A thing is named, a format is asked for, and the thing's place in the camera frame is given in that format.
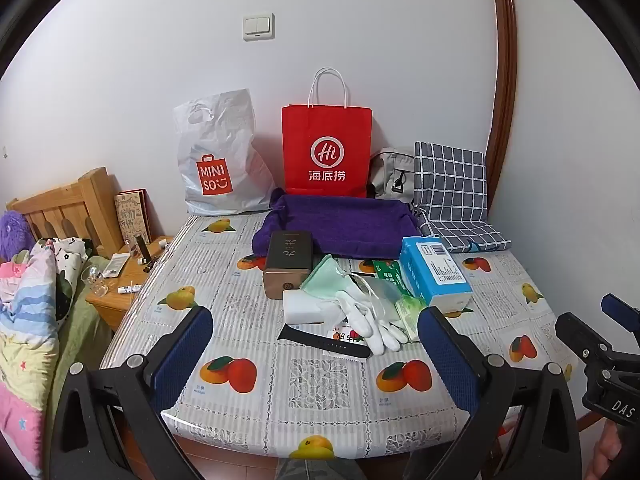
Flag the blue tissue pack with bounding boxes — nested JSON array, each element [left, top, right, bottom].
[[399, 236, 473, 309]]

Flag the illustrated hardcover book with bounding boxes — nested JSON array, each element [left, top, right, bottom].
[[114, 188, 152, 246]]

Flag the grey checked cloth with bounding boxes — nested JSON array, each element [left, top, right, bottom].
[[412, 141, 513, 253]]

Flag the person's right hand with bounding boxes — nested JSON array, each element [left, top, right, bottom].
[[596, 420, 628, 480]]

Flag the clear glass cup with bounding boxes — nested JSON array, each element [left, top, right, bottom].
[[80, 266, 108, 297]]

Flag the brown wooden door frame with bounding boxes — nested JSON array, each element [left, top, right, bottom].
[[484, 0, 518, 211]]

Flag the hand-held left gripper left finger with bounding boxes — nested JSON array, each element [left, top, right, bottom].
[[50, 305, 216, 480]]

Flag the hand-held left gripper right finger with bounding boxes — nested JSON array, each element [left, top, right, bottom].
[[400, 306, 583, 480]]

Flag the purple towel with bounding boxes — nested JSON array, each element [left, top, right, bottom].
[[251, 187, 421, 261]]

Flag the pastel star quilt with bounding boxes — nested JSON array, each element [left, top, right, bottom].
[[0, 247, 63, 480]]

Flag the white sponge block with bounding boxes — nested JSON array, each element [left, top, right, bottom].
[[283, 287, 346, 325]]

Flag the red paper carrier bag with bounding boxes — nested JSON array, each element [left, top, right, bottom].
[[281, 67, 373, 199]]

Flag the wooden bed headboard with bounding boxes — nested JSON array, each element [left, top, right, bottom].
[[6, 166, 126, 261]]

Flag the green bedsheet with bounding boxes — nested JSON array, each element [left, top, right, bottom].
[[37, 255, 116, 411]]

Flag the white plastic shopping bag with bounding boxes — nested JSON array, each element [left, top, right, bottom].
[[173, 88, 278, 217]]

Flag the strawberry print packet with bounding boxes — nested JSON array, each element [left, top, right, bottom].
[[324, 327, 371, 356]]

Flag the white glove green cuff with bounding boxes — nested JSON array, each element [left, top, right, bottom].
[[300, 254, 410, 356]]

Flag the purple plush toy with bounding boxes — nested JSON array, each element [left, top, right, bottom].
[[0, 211, 38, 261]]

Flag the black watch band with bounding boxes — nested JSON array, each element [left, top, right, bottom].
[[277, 324, 373, 359]]

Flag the grey backpack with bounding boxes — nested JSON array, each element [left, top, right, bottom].
[[369, 147, 418, 206]]

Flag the wooden nightstand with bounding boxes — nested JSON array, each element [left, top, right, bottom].
[[85, 235, 176, 333]]

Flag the small light green packet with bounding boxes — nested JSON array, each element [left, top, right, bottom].
[[395, 294, 428, 341]]

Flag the fruit print tablecloth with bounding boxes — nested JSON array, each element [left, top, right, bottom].
[[100, 212, 581, 458]]

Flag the white wall light switch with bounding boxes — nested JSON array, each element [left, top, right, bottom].
[[243, 14, 275, 41]]

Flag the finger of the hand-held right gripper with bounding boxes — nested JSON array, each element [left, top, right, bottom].
[[555, 312, 618, 376], [602, 292, 640, 351]]

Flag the long green packet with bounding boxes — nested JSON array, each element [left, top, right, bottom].
[[372, 258, 416, 298]]

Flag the white flat packet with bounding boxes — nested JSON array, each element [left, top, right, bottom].
[[102, 253, 132, 278]]

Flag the white spotted pillow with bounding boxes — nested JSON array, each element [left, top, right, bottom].
[[32, 236, 91, 321]]

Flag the person's grey clothing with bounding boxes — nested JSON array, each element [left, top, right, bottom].
[[275, 457, 368, 480]]

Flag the dark green book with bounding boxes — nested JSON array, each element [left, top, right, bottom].
[[263, 230, 314, 300]]

